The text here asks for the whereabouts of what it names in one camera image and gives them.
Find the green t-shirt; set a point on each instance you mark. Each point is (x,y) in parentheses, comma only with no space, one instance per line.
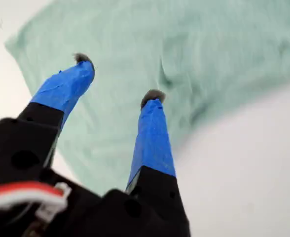
(184,49)

